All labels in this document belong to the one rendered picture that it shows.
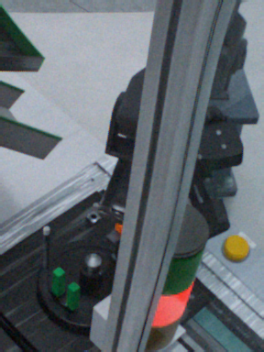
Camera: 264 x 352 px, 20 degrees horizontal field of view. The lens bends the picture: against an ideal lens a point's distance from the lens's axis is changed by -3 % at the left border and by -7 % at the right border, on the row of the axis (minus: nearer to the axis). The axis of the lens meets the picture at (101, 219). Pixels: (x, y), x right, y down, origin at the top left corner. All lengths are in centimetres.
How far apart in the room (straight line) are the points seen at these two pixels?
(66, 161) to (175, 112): 92
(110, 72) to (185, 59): 112
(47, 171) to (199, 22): 96
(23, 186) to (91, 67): 33
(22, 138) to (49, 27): 55
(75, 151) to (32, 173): 9
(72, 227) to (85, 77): 46
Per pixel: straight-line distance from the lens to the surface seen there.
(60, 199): 116
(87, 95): 145
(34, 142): 112
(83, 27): 162
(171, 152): 45
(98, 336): 77
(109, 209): 82
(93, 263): 99
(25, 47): 104
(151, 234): 51
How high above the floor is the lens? 187
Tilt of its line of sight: 53 degrees down
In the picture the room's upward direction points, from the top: 7 degrees clockwise
